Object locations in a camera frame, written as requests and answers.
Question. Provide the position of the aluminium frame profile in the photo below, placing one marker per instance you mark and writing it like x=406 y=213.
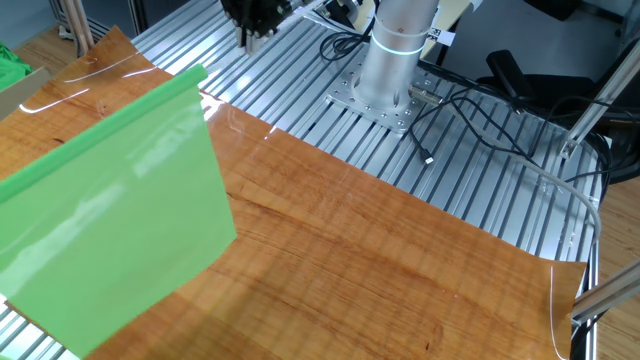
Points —
x=595 y=105
x=607 y=295

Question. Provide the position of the white printed label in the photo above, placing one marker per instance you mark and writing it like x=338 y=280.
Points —
x=445 y=36

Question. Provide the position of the green flag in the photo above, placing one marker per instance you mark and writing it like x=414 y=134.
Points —
x=115 y=210

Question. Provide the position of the green cloth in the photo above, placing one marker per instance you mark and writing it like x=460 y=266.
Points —
x=12 y=65

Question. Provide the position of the wooden pole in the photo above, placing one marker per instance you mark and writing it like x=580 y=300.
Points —
x=85 y=22
x=71 y=22

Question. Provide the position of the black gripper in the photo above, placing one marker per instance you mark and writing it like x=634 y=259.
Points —
x=255 y=12

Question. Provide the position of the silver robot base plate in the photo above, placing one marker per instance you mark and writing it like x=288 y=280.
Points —
x=345 y=100

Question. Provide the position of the wood grain table mat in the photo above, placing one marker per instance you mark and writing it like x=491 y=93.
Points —
x=375 y=250

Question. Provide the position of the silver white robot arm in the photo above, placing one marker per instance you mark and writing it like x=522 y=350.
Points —
x=395 y=65

